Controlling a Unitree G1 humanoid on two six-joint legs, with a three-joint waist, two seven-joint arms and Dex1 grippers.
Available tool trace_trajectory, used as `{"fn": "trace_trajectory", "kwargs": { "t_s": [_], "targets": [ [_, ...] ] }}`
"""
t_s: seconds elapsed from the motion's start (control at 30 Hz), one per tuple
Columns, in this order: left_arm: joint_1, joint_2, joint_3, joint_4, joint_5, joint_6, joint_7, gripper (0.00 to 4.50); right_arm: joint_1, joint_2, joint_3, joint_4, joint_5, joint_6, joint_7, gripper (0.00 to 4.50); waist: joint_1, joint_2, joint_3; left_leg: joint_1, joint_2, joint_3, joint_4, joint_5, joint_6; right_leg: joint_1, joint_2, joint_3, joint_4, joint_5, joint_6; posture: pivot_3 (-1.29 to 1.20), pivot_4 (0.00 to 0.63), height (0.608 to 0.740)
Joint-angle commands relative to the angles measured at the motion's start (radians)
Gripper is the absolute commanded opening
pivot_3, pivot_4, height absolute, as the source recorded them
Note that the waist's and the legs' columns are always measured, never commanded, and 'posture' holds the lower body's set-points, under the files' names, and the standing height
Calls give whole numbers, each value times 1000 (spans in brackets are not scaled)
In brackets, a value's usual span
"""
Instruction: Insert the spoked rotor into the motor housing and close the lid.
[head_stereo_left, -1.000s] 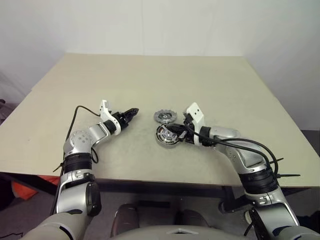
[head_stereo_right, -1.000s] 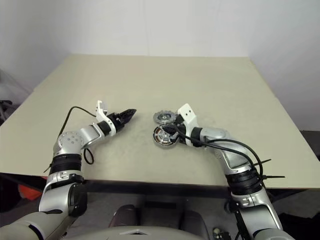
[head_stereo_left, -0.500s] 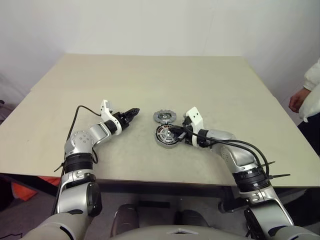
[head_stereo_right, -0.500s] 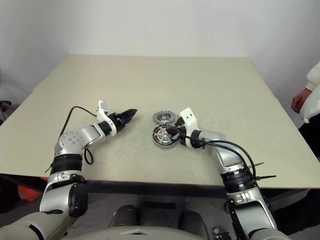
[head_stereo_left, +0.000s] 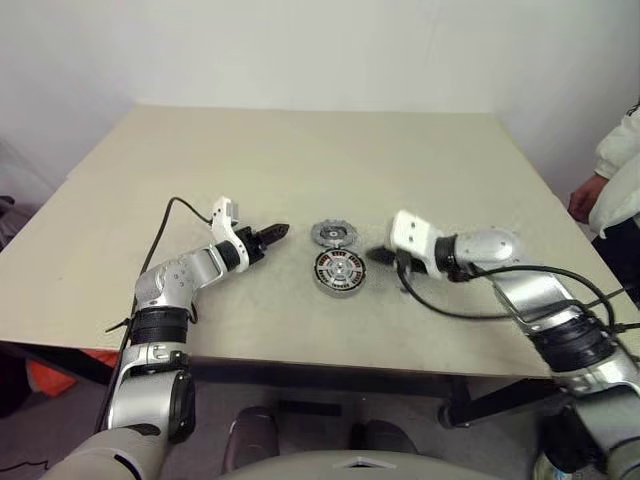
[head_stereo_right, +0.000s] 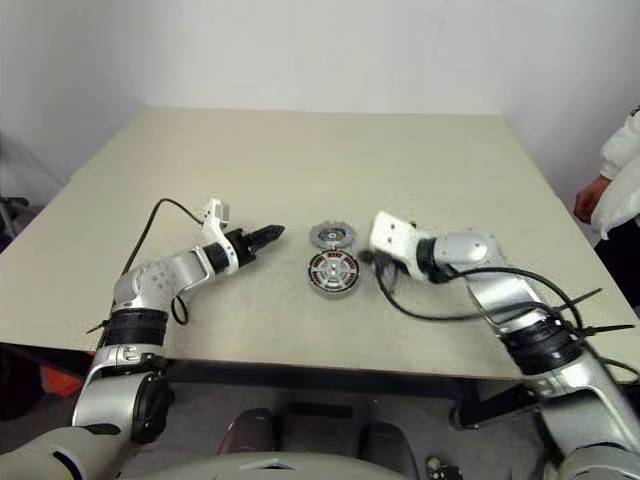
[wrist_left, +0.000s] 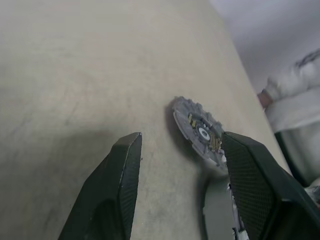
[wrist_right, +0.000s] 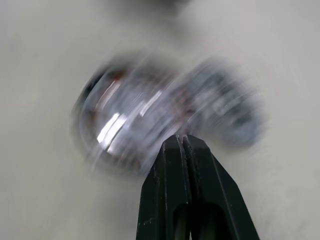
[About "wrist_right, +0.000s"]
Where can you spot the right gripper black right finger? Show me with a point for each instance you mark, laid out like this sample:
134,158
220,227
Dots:
215,200

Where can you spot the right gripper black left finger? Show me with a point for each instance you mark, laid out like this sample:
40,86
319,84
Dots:
165,195

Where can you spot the blurry grey-blue round object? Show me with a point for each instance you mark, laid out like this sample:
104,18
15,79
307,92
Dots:
220,100

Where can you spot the motor stator with copper windings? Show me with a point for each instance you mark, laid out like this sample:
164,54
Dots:
117,80

